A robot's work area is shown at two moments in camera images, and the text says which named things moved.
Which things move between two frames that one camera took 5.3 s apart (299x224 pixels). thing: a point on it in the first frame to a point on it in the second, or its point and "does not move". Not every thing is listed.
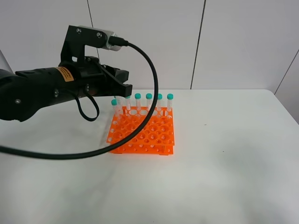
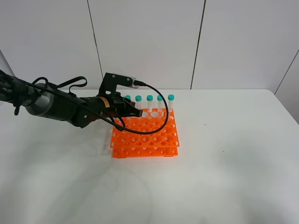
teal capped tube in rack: x=138 y=96 does not move
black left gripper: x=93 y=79 to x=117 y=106
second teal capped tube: x=149 y=96 does not move
